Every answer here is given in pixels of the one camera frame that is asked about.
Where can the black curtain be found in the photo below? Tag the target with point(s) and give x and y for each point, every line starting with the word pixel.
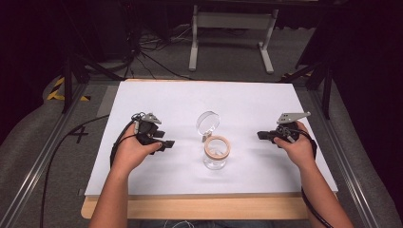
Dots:
pixel 28 47
pixel 367 79

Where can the black tripod stand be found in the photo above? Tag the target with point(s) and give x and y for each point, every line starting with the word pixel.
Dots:
pixel 67 88
pixel 326 95

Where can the person's left hand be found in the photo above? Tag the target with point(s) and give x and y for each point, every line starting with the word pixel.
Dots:
pixel 131 152

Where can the aluminium floor rail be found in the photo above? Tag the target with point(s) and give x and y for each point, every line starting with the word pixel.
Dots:
pixel 342 164
pixel 34 171

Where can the glass jar with hinged lid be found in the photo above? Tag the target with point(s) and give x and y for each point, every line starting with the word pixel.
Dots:
pixel 217 155

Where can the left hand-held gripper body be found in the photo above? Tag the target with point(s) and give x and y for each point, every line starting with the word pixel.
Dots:
pixel 146 129

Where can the person's right hand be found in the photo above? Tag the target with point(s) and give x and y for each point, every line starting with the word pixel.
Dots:
pixel 301 152

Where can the white table cover sheet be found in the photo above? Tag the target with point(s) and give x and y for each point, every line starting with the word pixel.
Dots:
pixel 190 98

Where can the white metal stand frame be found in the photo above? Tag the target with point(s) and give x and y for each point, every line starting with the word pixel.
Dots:
pixel 193 47

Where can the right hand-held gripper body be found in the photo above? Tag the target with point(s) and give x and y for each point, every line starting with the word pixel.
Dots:
pixel 286 131

